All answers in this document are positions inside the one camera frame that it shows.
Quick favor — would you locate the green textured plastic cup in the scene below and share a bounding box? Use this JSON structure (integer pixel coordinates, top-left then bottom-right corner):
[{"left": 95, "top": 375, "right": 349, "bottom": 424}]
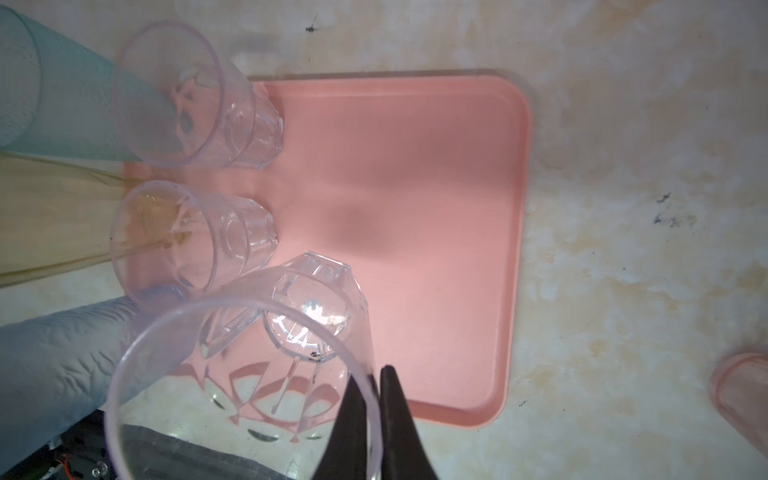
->
[{"left": 1, "top": 7, "right": 183, "bottom": 161}]

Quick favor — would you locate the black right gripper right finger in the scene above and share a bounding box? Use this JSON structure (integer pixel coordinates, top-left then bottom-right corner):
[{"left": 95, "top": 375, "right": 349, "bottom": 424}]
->
[{"left": 379, "top": 365, "right": 438, "bottom": 480}]

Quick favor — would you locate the pink faceted plastic cup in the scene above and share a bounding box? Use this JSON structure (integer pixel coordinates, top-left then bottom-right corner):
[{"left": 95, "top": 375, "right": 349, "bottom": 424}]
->
[{"left": 709, "top": 352, "right": 767, "bottom": 457}]

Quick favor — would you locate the blue plastic cup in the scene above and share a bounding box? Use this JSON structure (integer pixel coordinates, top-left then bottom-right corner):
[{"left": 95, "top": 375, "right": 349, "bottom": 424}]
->
[{"left": 1, "top": 285, "right": 187, "bottom": 472}]

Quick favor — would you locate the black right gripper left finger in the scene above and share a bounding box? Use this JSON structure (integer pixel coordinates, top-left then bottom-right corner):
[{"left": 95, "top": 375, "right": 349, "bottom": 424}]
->
[{"left": 313, "top": 378, "right": 376, "bottom": 480}]

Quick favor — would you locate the clear cup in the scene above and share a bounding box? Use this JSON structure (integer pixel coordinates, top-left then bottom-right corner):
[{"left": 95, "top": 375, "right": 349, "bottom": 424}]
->
[
  {"left": 112, "top": 21, "right": 284, "bottom": 170},
  {"left": 105, "top": 252, "right": 383, "bottom": 479},
  {"left": 109, "top": 180, "right": 278, "bottom": 309}
]

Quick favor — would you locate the pink plastic tray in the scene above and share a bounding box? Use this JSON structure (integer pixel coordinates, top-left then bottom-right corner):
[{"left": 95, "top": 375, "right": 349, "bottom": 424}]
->
[{"left": 125, "top": 71, "right": 533, "bottom": 428}]

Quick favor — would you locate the yellow plastic cup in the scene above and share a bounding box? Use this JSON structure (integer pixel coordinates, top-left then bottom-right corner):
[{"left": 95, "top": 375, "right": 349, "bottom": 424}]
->
[{"left": 1, "top": 155, "right": 180, "bottom": 287}]

